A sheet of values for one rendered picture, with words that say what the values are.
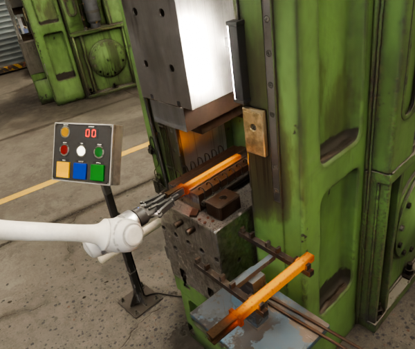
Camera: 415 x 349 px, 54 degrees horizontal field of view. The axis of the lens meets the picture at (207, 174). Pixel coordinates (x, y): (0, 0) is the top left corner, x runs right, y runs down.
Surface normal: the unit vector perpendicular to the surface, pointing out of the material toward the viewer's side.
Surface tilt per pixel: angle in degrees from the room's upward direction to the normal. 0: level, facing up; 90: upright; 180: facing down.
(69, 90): 90
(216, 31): 90
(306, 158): 89
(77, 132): 60
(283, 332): 0
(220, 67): 90
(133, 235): 68
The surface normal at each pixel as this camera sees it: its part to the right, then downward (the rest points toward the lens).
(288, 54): -0.72, 0.43
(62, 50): 0.45, 0.40
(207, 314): -0.13, -0.86
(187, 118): 0.69, 0.29
